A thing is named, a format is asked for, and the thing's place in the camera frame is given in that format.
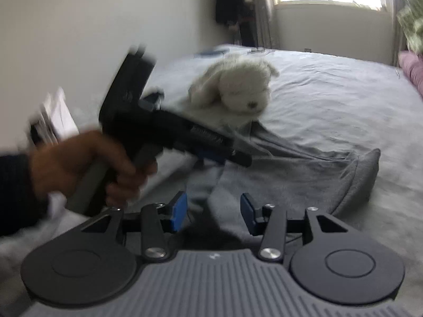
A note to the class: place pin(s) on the bed with grey sheet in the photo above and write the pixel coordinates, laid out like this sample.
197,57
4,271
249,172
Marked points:
330,99

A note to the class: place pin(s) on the grey patterned curtain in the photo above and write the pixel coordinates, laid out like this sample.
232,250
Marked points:
264,13
395,39

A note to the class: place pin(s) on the white printed object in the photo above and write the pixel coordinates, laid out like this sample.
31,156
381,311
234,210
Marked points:
56,115

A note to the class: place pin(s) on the green patterned cloth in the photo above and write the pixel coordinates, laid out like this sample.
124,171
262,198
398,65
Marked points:
413,19

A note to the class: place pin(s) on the white plush dog toy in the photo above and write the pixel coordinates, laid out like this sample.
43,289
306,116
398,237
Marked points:
238,86

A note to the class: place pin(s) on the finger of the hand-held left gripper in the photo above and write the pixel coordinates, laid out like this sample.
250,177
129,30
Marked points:
211,157
224,145

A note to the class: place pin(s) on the person's left hand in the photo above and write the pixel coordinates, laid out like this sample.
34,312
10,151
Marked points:
72,161

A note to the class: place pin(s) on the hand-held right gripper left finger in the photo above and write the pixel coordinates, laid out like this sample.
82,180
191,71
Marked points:
178,211

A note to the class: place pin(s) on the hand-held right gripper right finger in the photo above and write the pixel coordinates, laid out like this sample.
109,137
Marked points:
248,214

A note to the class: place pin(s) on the dark hanging clothes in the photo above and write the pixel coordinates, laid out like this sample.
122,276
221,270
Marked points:
231,0

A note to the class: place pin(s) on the folded pink quilt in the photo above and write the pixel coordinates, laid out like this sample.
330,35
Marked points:
414,69

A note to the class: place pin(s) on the person's left forearm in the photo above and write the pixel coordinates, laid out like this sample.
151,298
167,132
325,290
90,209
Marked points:
16,191

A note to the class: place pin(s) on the grey shirt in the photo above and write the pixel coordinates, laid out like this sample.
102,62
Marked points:
297,178

